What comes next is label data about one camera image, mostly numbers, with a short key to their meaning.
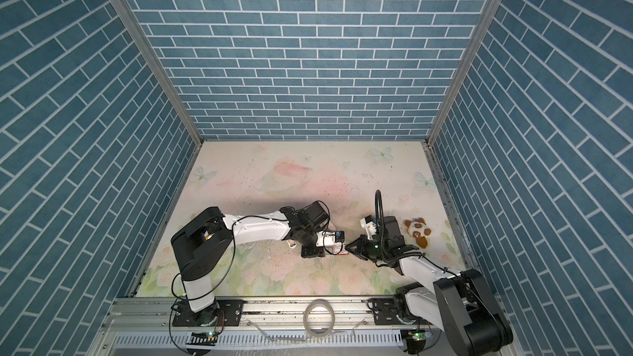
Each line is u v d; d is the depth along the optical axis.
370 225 0.83
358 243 0.82
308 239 0.74
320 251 0.77
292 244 0.86
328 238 0.76
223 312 0.73
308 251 0.77
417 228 0.89
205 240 0.53
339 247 0.81
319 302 0.78
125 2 0.77
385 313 0.74
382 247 0.69
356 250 0.77
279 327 0.72
